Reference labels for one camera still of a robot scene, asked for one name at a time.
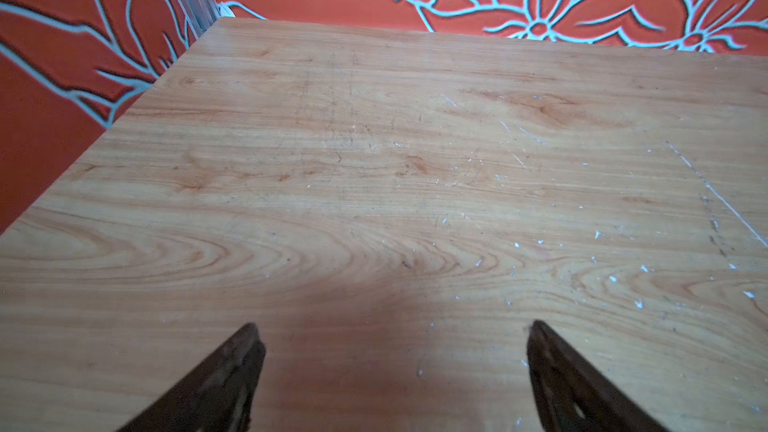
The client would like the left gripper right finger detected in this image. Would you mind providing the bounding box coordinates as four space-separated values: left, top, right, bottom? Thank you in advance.
526 320 665 431

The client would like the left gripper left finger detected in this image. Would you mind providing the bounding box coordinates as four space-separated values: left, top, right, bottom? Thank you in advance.
120 323 267 431

